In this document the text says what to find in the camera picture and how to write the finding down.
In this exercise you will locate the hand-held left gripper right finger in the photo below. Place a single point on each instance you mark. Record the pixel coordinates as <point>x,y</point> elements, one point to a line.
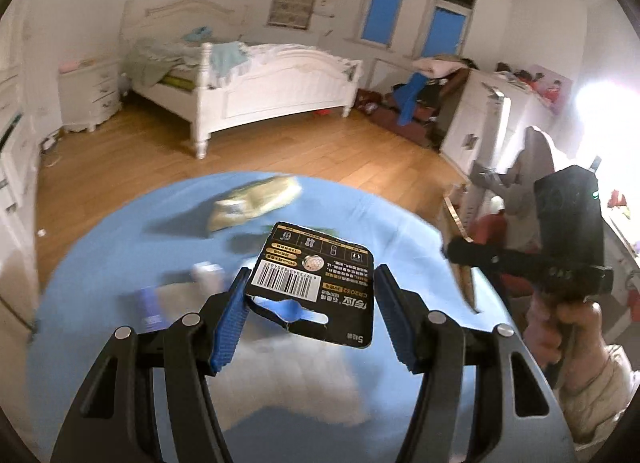
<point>400,328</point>

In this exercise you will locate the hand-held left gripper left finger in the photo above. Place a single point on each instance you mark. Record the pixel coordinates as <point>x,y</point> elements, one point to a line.
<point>227,328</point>

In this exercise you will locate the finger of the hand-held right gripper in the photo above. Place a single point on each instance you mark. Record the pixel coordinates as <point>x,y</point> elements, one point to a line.
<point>480,255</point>

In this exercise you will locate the black battery card package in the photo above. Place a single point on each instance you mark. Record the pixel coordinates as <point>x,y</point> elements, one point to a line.
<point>320,253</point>

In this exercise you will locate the person's right hand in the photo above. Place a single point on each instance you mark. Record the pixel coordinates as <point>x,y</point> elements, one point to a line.
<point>585,333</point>

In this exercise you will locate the red seat cushion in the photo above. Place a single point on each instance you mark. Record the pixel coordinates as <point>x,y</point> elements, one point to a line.
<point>500,238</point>

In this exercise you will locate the small white packet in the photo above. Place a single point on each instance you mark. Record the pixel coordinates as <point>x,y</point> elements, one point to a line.
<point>209,277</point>

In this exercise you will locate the grey adjustable chair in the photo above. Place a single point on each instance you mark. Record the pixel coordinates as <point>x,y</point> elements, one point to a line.
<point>525,168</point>

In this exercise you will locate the yellow green snack packet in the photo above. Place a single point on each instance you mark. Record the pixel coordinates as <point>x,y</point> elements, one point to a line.
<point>255,200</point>

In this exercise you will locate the white cabinet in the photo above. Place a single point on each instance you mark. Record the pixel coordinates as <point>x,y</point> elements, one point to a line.
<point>470,113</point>

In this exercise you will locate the hanging blue cloth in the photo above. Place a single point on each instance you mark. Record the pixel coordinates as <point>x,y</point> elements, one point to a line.
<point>407,98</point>

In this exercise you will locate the pink cloth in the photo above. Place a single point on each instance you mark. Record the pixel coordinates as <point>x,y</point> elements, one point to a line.
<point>437,67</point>

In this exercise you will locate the narrow window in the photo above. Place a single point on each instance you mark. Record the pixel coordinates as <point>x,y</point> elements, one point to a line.
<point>382,10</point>
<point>447,23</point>

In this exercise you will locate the white bed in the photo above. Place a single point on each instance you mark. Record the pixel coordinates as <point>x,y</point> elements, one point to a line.
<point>270,88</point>

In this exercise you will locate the white power strip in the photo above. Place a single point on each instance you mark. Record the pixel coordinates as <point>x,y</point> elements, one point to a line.
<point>50,142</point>

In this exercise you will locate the light blue shirt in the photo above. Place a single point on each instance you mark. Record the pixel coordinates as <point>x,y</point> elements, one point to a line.
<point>227,60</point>

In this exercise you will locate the white nightstand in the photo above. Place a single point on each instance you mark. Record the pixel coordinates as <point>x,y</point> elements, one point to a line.
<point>90,95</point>

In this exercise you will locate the white wardrobe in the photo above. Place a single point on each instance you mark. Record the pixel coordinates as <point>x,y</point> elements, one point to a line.
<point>15,153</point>

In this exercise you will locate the grey green blanket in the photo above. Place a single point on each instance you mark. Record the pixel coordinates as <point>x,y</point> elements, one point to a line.
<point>160,60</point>

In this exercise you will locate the pink wall poster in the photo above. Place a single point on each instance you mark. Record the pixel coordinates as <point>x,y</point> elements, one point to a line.
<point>550,85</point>

